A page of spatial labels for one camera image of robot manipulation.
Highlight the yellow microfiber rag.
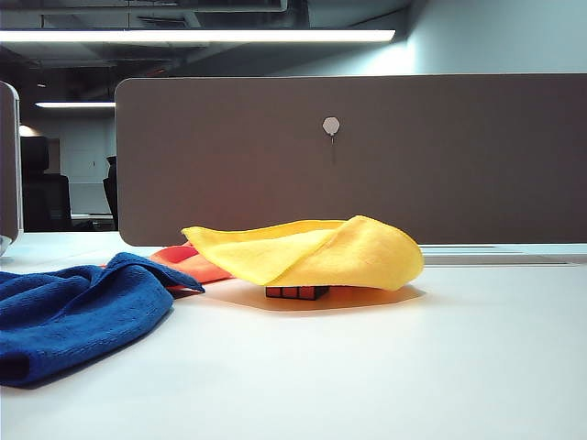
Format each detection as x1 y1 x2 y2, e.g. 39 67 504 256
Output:
181 214 425 292

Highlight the Rubik's cube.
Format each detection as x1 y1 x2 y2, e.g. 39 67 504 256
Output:
264 283 330 303

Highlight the orange microfiber rag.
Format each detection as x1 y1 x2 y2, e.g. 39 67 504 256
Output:
150 244 233 294

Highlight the blue microfiber rag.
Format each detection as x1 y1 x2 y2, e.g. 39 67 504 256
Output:
0 251 205 390

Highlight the brown desk partition panel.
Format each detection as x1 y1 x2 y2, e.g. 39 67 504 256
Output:
113 72 587 248

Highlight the white round adhesive hook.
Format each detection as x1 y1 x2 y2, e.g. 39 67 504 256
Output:
322 116 341 166

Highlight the dark chair backrest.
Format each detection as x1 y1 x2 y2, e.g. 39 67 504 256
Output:
102 155 119 230

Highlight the long ceiling light strip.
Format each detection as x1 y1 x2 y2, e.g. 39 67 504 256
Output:
0 29 396 44

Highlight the black office chair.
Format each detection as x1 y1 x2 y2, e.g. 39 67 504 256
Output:
20 137 72 233

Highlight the short ceiling light strip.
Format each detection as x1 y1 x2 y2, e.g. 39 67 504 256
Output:
34 101 116 109

